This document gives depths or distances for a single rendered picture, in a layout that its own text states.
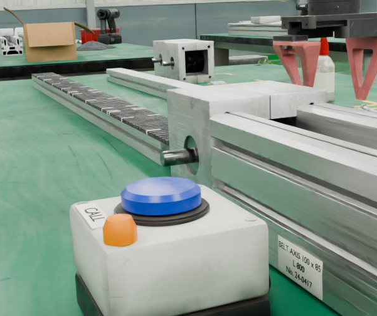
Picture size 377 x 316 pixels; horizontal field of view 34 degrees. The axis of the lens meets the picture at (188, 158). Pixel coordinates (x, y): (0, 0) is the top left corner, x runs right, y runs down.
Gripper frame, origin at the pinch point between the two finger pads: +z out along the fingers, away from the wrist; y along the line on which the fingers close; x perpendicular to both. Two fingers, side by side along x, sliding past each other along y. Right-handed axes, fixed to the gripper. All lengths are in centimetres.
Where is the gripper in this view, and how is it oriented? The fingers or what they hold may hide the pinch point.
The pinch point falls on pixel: (333, 95)
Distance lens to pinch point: 72.7
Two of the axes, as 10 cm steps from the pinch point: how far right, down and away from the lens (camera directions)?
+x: -3.9, -1.9, 9.0
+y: 9.2, -1.3, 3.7
